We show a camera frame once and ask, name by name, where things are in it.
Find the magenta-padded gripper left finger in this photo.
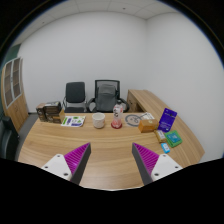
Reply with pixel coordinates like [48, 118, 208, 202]
[41, 142, 92, 186]

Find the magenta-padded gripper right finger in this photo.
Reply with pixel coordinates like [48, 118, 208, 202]
[131, 142, 184, 186]

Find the clear black-capped drink bottle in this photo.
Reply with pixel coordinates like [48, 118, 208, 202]
[111, 99, 124, 129]

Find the small light blue pack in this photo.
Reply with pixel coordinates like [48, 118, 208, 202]
[160, 142, 171, 154]

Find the small yellowish pack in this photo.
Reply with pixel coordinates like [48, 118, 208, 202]
[153, 129, 168, 144]

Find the green flat pack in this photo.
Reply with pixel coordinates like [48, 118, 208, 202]
[164, 129, 184, 149]

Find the orange cardboard box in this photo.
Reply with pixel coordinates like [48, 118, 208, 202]
[137, 118, 160, 134]

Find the purple standing package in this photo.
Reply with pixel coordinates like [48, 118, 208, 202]
[157, 107, 178, 133]

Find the white cup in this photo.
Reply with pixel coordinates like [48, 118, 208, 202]
[91, 112, 107, 129]

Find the brown and tan carton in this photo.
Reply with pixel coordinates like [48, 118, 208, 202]
[44, 109, 66, 125]

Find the flat round red coaster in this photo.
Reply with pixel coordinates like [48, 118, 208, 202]
[110, 121, 124, 130]

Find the glossy dark box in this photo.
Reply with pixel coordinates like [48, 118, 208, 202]
[43, 101, 63, 115]

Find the small dark brown box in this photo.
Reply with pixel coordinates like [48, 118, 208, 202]
[35, 103, 48, 123]

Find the wooden side desk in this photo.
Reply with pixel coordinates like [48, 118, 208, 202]
[126, 88, 169, 116]

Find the black mesh office chair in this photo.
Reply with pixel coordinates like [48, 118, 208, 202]
[87, 79, 130, 113]

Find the black padded visitor chair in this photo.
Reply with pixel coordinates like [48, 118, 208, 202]
[62, 81, 88, 114]

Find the black sofa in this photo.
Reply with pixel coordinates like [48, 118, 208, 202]
[0, 115, 20, 161]

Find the wooden glass-door shelf cabinet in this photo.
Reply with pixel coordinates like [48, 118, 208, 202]
[0, 57, 30, 133]

